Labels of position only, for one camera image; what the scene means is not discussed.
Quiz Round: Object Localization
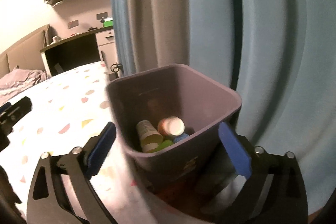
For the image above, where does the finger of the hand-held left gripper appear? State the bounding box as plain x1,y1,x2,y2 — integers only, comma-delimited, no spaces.
0,96,32,135

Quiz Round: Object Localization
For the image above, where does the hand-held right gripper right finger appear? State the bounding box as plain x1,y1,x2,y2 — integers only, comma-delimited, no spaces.
218,122,308,224

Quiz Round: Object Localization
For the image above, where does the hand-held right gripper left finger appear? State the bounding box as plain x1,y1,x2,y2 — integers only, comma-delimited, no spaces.
26,122,117,224

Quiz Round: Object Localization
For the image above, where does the grid-pattern paper cup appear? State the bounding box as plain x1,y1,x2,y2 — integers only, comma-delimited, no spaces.
136,120,164,153

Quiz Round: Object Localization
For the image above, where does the grey plastic waste bin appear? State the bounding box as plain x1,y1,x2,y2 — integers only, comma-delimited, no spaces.
106,64,242,195

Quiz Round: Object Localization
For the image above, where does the green ribbed cup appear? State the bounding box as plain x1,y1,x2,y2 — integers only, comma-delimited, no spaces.
157,140,174,151

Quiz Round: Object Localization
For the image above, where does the orange-print paper cup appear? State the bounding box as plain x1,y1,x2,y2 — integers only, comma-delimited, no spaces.
157,116,185,136

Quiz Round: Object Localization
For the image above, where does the grey striped blanket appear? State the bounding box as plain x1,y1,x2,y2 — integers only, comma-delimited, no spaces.
0,68,51,101

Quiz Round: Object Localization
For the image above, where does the patterned white tablecloth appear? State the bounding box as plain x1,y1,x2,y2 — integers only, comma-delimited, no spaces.
0,61,147,224

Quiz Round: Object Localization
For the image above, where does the grey padded headboard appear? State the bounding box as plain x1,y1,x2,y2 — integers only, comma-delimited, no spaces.
0,24,50,79

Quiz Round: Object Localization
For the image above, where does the dark desk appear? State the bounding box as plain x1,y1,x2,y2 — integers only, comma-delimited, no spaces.
40,27,114,75

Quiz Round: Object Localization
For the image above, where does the white drawer cabinet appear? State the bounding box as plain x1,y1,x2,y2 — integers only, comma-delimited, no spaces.
95,30,118,69

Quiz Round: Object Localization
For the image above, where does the blue and grey curtain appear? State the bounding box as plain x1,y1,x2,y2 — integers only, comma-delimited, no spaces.
109,0,336,214

